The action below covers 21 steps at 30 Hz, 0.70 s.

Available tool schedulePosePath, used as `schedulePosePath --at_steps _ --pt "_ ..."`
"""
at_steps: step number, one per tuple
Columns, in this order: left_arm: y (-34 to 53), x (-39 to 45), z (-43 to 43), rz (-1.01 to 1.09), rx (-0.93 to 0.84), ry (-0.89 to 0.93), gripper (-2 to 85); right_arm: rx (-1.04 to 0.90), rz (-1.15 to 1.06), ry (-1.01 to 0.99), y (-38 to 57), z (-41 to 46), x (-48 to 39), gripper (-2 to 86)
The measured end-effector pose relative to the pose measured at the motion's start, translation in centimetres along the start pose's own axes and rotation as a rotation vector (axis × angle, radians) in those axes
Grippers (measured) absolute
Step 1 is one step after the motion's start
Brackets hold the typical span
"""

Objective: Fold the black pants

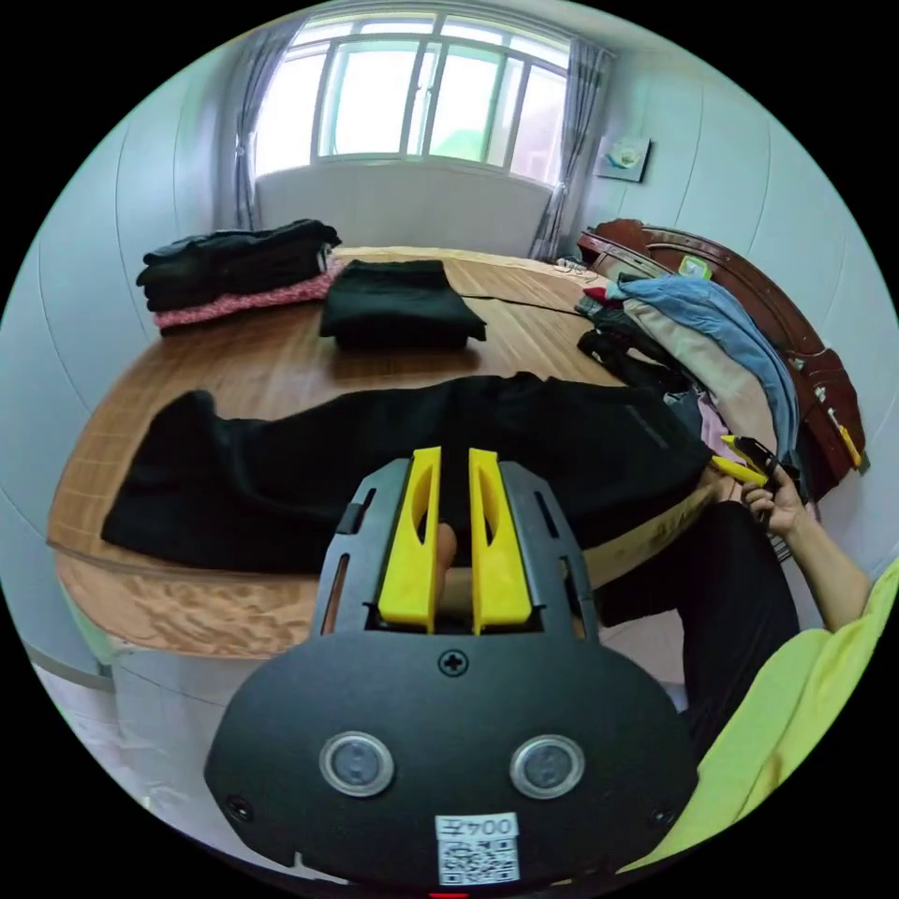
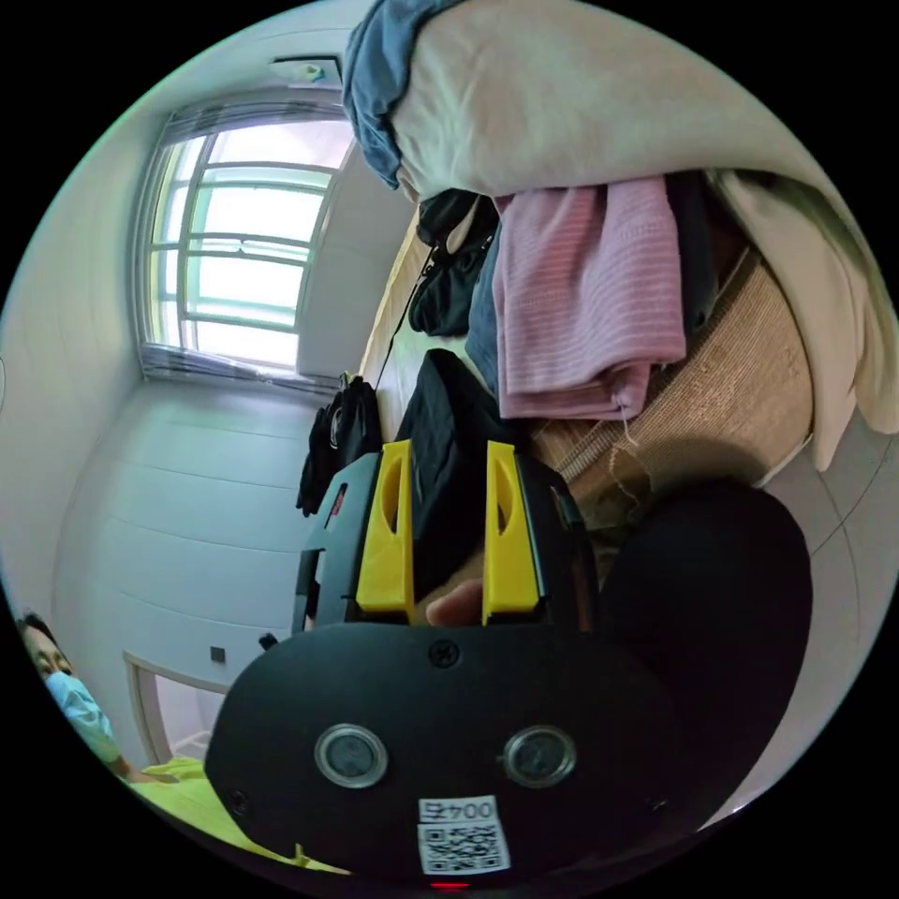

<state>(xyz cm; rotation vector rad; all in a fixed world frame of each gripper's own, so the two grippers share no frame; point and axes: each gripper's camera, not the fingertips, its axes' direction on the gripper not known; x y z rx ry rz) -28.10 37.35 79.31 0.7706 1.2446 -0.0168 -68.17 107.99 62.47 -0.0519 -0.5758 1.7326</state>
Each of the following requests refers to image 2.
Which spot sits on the black pants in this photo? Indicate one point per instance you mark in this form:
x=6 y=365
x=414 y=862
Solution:
x=449 y=449

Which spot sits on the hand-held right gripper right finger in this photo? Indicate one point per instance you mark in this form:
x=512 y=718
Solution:
x=511 y=562

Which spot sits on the person's right hand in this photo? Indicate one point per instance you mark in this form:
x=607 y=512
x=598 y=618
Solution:
x=458 y=602

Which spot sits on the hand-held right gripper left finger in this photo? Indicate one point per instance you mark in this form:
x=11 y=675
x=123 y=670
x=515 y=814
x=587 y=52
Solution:
x=385 y=555

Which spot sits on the window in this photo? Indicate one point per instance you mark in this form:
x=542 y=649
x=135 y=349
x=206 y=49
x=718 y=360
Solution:
x=239 y=253

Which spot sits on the black jacket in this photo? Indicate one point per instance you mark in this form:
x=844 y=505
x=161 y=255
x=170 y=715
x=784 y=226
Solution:
x=336 y=442

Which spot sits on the person's body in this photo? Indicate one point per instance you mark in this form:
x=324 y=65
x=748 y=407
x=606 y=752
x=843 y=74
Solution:
x=175 y=801

